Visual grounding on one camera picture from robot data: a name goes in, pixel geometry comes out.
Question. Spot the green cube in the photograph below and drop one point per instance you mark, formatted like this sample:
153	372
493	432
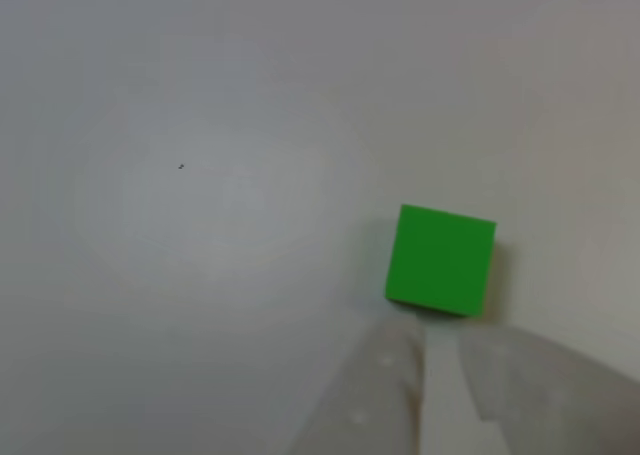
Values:
440	260

